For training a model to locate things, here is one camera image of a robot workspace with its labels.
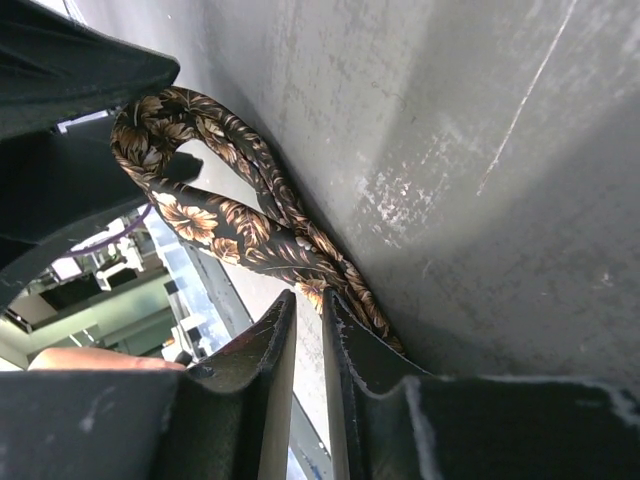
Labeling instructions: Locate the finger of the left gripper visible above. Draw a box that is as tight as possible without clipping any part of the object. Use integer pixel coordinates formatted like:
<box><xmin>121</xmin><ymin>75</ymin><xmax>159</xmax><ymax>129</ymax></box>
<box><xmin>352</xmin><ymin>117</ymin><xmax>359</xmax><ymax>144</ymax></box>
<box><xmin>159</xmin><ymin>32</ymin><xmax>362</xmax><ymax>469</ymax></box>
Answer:
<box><xmin>1</xmin><ymin>1</ymin><xmax>180</xmax><ymax>138</ymax></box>
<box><xmin>1</xmin><ymin>117</ymin><xmax>148</xmax><ymax>308</ymax></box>

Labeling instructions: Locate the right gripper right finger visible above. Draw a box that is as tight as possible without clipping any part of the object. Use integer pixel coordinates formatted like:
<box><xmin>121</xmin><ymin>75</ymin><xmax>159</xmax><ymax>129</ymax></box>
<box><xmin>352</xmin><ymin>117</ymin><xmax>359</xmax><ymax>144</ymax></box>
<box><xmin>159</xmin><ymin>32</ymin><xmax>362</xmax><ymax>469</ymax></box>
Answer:
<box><xmin>322</xmin><ymin>290</ymin><xmax>639</xmax><ymax>479</ymax></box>

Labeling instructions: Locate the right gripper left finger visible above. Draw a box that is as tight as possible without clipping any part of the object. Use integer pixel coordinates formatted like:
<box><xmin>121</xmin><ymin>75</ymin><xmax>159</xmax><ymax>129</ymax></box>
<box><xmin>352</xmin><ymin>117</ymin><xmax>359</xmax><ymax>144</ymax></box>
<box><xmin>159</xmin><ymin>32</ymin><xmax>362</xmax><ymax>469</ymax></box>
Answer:
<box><xmin>1</xmin><ymin>290</ymin><xmax>296</xmax><ymax>479</ymax></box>

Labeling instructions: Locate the brown floral tie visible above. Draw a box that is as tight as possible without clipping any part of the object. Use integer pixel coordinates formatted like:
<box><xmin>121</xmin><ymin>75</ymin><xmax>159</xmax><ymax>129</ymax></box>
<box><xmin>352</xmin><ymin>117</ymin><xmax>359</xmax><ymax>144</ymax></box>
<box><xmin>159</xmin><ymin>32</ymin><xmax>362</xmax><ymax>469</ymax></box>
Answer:
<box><xmin>110</xmin><ymin>86</ymin><xmax>404</xmax><ymax>353</ymax></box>

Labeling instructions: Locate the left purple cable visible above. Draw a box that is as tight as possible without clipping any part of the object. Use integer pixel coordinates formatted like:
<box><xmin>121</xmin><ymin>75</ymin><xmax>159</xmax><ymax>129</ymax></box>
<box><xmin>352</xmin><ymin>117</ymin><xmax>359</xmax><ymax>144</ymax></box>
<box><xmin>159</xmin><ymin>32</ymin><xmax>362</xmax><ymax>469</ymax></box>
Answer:
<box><xmin>62</xmin><ymin>202</ymin><xmax>154</xmax><ymax>260</ymax></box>

